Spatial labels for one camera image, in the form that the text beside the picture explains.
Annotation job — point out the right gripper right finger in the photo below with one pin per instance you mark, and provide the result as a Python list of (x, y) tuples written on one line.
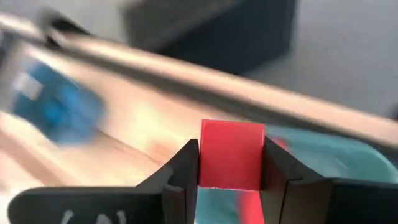
[(326, 202)]

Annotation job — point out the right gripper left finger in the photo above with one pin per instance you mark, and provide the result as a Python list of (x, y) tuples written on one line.
[(109, 205)]

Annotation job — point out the black perforated computer case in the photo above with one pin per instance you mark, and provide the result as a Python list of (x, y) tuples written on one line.
[(217, 31)]

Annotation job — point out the teal plastic bin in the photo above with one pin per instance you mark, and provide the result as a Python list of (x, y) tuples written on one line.
[(326, 158)]

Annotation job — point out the blue plastic bin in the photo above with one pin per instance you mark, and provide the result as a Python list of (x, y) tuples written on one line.
[(71, 130)]

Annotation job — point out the red block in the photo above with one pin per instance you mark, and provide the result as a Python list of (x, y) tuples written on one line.
[(252, 208), (231, 155)]

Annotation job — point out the blue block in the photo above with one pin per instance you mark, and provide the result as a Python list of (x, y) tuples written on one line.
[(62, 107)]

